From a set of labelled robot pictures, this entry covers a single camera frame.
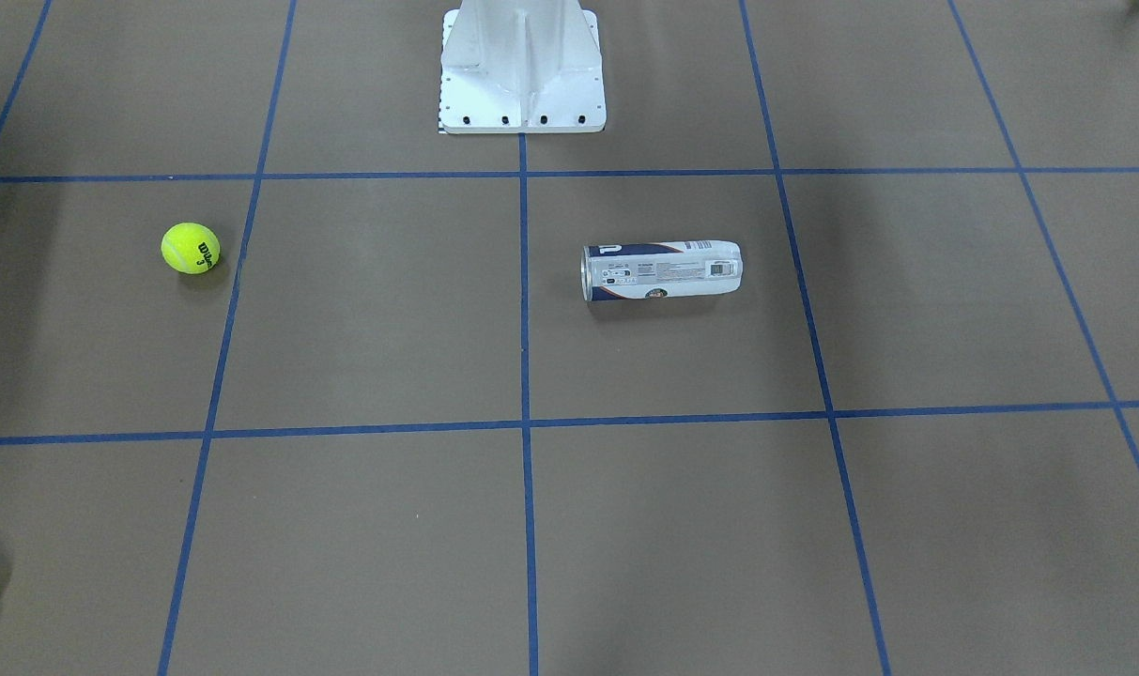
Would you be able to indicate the white blue tennis ball can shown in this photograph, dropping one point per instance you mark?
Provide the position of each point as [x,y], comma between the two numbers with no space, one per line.
[654,270]

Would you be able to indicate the yellow tennis ball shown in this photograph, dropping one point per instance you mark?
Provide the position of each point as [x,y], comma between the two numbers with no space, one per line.
[190,248]

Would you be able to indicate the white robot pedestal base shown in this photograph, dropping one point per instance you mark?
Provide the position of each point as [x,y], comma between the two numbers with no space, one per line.
[521,67]

